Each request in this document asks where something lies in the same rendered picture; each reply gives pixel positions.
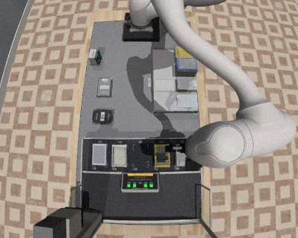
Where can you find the cream one-well reservoir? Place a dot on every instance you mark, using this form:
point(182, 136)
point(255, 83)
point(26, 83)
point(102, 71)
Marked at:
point(119, 155)

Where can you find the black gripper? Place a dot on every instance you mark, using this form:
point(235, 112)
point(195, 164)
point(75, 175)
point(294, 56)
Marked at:
point(174, 148)

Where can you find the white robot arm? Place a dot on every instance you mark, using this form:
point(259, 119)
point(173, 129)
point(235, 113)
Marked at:
point(259, 128)

